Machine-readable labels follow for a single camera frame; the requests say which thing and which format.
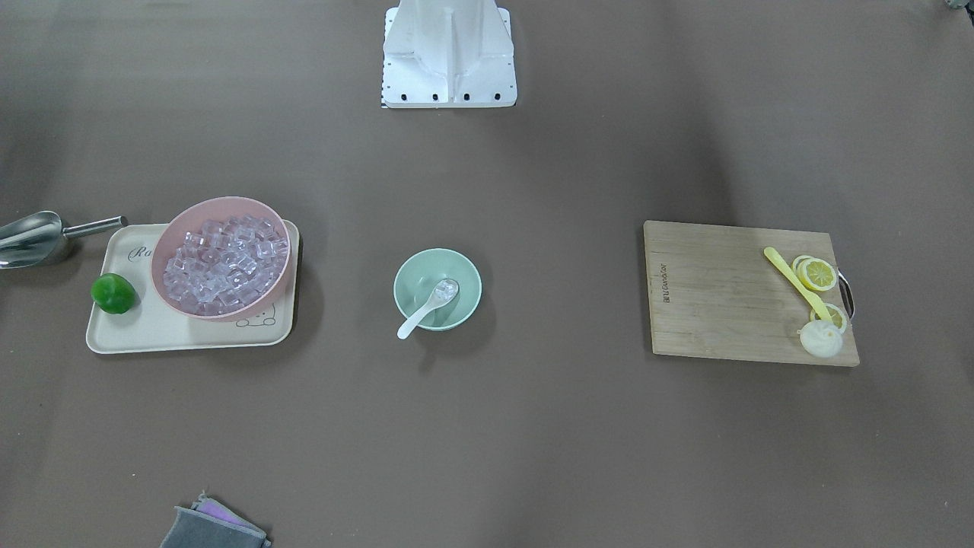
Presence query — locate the white ceramic spoon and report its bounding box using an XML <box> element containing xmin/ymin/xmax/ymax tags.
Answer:
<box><xmin>396</xmin><ymin>280</ymin><xmax>460</xmax><ymax>339</ymax></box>

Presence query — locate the clear ice cube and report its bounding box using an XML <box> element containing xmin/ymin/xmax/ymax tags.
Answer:
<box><xmin>434</xmin><ymin>279</ymin><xmax>459</xmax><ymax>301</ymax></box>

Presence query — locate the mint green bowl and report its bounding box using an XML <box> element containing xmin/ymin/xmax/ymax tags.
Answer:
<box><xmin>393</xmin><ymin>247</ymin><xmax>482</xmax><ymax>332</ymax></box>

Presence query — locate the pink bowl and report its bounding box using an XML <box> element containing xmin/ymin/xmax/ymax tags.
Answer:
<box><xmin>151</xmin><ymin>196</ymin><xmax>299</xmax><ymax>322</ymax></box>

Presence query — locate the pile of clear ice cubes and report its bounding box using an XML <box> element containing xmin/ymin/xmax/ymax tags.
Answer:
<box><xmin>161</xmin><ymin>215</ymin><xmax>291</xmax><ymax>317</ymax></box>

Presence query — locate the metal ice scoop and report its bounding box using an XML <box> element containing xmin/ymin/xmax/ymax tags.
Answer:
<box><xmin>1</xmin><ymin>211</ymin><xmax>129</xmax><ymax>269</ymax></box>

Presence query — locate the wooden cutting board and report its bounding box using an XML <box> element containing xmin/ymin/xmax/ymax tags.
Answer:
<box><xmin>643</xmin><ymin>221</ymin><xmax>860</xmax><ymax>368</ymax></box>

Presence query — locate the lemon slice upper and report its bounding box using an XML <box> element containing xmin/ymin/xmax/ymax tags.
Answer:
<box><xmin>791</xmin><ymin>254</ymin><xmax>838</xmax><ymax>292</ymax></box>

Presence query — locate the lemon slice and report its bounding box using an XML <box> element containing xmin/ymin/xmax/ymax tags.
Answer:
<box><xmin>791</xmin><ymin>254</ymin><xmax>838</xmax><ymax>292</ymax></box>
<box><xmin>801</xmin><ymin>303</ymin><xmax>849</xmax><ymax>336</ymax></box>

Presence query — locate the cream serving tray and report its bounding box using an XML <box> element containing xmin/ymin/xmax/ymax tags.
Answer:
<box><xmin>84</xmin><ymin>223</ymin><xmax>297</xmax><ymax>354</ymax></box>

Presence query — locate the lemon slice lower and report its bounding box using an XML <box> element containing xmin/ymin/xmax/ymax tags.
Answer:
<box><xmin>801</xmin><ymin>303</ymin><xmax>849</xmax><ymax>336</ymax></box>

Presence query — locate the green lime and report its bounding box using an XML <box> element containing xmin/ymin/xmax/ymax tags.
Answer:
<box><xmin>88</xmin><ymin>272</ymin><xmax>138</xmax><ymax>314</ymax></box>

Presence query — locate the grey folded cloth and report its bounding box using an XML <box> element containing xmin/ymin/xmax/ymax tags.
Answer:
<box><xmin>160</xmin><ymin>493</ymin><xmax>272</xmax><ymax>547</ymax></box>

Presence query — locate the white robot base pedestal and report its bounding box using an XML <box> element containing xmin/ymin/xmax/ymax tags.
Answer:
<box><xmin>380</xmin><ymin>1</ymin><xmax>518</xmax><ymax>109</ymax></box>

